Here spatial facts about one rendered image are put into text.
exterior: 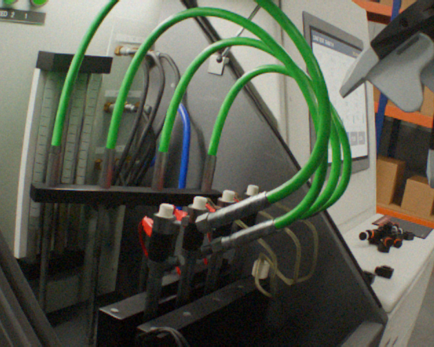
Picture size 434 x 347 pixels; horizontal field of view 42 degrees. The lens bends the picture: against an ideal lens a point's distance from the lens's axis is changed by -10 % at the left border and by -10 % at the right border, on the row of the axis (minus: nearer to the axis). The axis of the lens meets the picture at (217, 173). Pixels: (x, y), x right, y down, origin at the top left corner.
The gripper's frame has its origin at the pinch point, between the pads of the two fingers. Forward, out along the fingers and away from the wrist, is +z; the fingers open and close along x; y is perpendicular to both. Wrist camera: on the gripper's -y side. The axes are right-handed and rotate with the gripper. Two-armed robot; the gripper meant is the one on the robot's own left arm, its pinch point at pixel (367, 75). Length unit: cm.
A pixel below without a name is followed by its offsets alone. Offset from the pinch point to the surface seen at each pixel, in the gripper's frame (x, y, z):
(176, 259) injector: 2.1, 1.0, 36.1
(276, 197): 6.6, 1.9, 21.5
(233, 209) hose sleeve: 4.9, 0.2, 26.3
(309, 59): 10.2, -7.9, 10.0
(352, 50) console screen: 87, -28, 43
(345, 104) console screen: 76, -16, 48
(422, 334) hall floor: 243, 87, 182
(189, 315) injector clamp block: 4.5, 7.6, 43.3
